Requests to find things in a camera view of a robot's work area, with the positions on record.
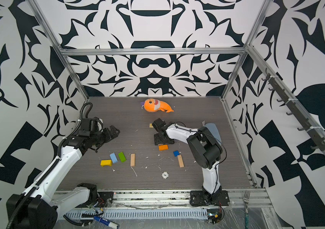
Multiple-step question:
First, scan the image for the orange wood block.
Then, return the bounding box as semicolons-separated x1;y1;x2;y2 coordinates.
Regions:
158;145;169;151

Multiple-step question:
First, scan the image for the natural wood long block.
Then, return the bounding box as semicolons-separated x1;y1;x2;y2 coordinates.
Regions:
177;155;184;168

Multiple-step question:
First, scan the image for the natural wood plank block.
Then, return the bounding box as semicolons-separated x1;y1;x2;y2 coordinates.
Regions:
130;154;136;167

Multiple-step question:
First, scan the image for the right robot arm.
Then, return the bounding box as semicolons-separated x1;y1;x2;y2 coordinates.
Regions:
152;118;225;200

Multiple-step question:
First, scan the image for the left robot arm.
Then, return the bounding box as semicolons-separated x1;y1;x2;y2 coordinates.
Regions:
6;117;120;229

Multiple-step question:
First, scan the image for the light blue wood block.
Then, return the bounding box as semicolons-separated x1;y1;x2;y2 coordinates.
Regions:
109;153;118;164

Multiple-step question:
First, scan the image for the green wood block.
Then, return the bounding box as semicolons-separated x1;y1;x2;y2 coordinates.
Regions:
118;152;126;162

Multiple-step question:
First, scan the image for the yellow wood arch block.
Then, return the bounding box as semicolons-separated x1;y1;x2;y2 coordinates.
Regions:
100;159;113;167

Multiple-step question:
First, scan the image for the orange plush fish toy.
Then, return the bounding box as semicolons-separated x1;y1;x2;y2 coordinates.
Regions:
140;98;174;113

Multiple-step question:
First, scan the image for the white gear shaped piece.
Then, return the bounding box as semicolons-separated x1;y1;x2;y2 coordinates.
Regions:
161;171;169;179

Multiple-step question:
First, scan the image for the grey blue pouch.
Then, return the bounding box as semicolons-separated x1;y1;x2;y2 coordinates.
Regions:
203;123;221;144

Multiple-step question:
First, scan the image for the blue white marker pen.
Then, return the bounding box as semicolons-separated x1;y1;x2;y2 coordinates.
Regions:
94;216;119;229

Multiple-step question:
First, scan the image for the small green circuit board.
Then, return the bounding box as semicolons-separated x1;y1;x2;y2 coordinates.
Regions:
207;208;224;224

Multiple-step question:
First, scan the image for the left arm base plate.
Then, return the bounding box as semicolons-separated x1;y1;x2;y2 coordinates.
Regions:
92;191;114;208

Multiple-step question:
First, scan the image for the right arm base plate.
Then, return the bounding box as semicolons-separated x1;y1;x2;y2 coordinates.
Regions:
190;190;230;207

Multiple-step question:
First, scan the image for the silver fork green handle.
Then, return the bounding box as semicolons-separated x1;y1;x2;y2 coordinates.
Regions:
243;190;250;229

